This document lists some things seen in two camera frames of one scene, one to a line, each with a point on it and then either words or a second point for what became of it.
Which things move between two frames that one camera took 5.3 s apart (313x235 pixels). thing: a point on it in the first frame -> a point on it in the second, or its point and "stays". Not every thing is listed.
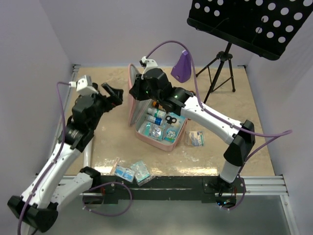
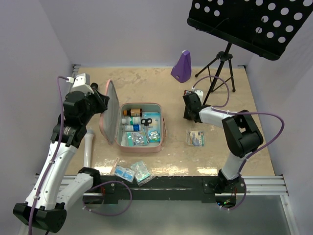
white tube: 87,155 stays
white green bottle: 156,112 -> 131,120
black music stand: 267,27 stays
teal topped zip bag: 154,131 -> 136,138
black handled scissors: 170,120 -> 146,124
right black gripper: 136,91 -> 186,115
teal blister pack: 142,175 stays
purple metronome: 182,70 stays
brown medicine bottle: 156,104 -> 133,112
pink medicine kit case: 151,122 -> 133,128
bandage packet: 195,138 stays
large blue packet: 171,131 -> 154,129
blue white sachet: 123,173 stays
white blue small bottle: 155,120 -> 135,128
